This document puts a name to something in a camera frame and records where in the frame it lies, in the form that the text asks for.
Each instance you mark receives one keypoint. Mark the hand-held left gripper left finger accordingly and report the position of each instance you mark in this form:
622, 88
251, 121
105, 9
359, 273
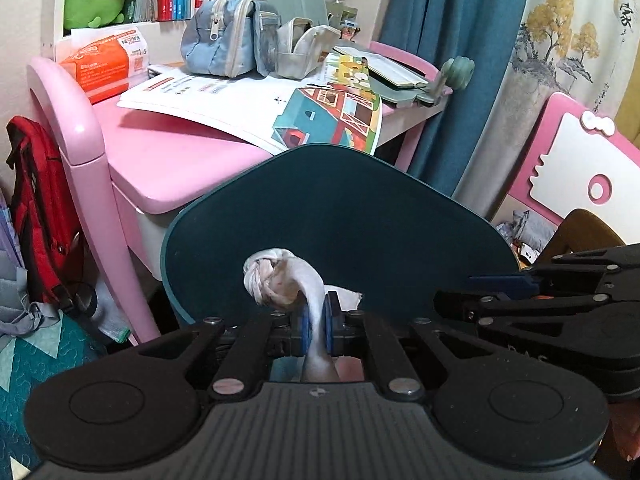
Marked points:
304, 332

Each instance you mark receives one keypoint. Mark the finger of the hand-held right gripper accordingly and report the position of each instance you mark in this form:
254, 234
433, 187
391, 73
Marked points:
465, 302
505, 284

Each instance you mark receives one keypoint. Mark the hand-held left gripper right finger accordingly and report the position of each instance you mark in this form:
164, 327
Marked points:
331, 325

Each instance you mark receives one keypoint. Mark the white tissue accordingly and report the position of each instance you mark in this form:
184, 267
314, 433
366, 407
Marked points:
287, 275

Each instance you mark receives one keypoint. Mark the dark teal chair back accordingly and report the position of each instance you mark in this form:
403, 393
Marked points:
345, 210

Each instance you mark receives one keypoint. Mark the colourful house cut-out sheet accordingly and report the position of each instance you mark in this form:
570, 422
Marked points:
330, 115

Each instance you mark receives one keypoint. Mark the green desk crank knob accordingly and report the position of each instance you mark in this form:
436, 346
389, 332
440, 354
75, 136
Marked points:
457, 74

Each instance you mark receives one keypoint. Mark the pink desk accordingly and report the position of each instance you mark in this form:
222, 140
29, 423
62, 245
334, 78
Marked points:
160, 160

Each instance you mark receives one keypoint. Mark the blue curtain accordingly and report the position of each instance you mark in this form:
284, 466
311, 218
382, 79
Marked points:
450, 60

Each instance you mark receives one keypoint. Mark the open book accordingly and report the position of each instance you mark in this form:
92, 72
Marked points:
385, 67

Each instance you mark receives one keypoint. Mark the white printed worksheet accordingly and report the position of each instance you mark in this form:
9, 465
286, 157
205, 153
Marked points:
205, 100

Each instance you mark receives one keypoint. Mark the tree print curtain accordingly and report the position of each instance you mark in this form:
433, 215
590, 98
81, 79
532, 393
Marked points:
565, 35

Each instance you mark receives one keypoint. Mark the grey pencil case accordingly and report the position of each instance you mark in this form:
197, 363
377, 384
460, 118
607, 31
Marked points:
305, 50

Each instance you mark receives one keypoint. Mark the teal zigzag quilted blanket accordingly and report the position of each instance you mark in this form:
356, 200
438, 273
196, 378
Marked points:
30, 375

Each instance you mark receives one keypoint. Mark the purple and grey backpack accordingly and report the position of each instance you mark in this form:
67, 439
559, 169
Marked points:
20, 305

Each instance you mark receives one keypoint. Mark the red and black backpack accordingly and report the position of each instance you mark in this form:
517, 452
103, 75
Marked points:
42, 210

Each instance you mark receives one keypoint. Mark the light blue zipper bag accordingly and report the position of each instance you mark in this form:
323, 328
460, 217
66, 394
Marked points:
220, 37

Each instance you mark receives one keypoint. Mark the orange tissue packet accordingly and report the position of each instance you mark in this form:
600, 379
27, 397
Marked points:
102, 65

